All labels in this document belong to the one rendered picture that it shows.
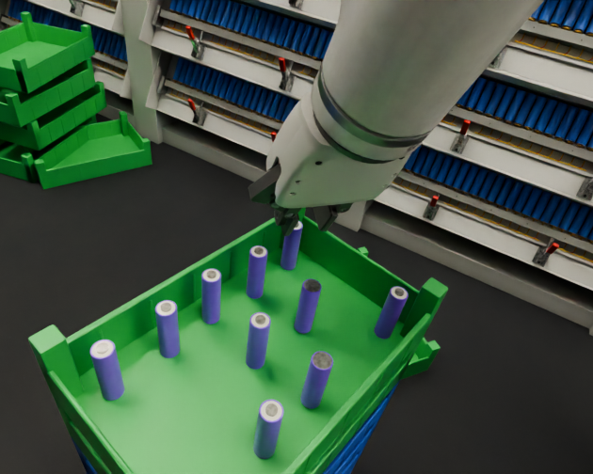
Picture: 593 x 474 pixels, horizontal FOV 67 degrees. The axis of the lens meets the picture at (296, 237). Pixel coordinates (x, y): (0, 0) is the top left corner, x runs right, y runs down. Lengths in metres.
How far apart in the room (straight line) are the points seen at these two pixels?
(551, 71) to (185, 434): 0.86
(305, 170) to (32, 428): 0.71
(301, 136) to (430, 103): 0.10
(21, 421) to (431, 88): 0.83
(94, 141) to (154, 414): 1.22
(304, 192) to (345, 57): 0.13
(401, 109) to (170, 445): 0.31
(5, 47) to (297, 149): 1.30
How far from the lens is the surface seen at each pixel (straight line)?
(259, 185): 0.38
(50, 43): 1.60
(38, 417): 0.92
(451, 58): 0.24
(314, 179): 0.34
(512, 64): 1.00
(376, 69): 0.25
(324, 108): 0.29
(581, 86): 1.00
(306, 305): 0.43
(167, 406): 0.42
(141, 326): 0.46
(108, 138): 1.56
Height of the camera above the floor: 0.78
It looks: 41 degrees down
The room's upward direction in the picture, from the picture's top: 10 degrees clockwise
